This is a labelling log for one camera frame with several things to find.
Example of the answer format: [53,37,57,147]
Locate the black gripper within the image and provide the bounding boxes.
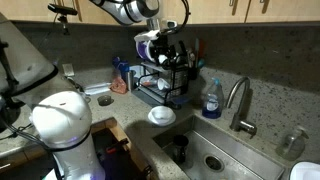
[150,34,178,65]

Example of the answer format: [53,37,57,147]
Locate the plain white cup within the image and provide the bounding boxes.
[157,77,171,92]

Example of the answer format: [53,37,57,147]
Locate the grey rack drip tray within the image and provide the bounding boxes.
[131,87,174,108]

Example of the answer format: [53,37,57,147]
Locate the dark round lid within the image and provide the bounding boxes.
[97,94,115,107]

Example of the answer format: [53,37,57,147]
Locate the black cooking utensil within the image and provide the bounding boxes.
[178,39,188,57]

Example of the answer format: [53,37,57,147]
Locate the large white purple plate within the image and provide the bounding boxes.
[134,31,158,63]

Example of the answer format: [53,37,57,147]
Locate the silver metal utensil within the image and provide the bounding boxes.
[185,48,196,68]

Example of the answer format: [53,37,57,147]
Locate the white square container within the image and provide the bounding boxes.
[129,64,145,80]

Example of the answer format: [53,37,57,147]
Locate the teal spatula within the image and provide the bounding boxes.
[194,37,200,66]

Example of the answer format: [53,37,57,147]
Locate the black utensil holder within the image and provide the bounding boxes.
[187,64,201,81]

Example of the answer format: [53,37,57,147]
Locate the red spatula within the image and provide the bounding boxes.
[198,38,206,63]

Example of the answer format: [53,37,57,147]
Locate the metal tumbler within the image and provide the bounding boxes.
[125,69,137,92]

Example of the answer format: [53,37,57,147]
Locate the dark blue bottle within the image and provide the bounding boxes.
[112,56,131,83]

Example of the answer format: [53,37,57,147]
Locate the blue sponge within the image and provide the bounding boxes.
[171,94,193,110]

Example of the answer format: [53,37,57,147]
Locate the orange mesh bag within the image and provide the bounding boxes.
[109,68,130,95]

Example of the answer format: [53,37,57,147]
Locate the white bowl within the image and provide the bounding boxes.
[147,105,177,127]

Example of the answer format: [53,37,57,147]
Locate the blue dish soap bottle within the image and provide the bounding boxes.
[201,77,225,120]

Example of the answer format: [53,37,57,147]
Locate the black mug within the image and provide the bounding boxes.
[172,134,190,164]

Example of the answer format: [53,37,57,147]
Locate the metal sink faucet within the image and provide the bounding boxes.
[225,76,258,138]

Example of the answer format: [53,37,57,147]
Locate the stainless steel sink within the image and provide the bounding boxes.
[152,114,287,180]

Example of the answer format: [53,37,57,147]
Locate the round sink drain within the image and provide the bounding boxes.
[203,154,225,173]

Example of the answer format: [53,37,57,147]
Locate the dark countertop appliance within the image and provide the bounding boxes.
[0,94,23,134]

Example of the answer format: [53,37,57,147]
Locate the black wire dish rack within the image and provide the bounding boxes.
[136,54,192,106]

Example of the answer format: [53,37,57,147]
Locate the wooden wall cabinet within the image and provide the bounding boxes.
[0,0,320,26]

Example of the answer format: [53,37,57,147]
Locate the metal cabinet handle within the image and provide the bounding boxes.
[259,0,271,14]
[73,0,83,22]
[229,0,240,16]

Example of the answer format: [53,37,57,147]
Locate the white wall outlet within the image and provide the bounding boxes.
[62,63,75,77]

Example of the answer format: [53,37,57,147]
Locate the black camera on stand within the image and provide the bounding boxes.
[47,3,79,36]

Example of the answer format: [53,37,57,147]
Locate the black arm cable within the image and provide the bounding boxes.
[0,0,192,180]

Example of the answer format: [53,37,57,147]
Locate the black loose power cable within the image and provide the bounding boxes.
[0,122,35,142]

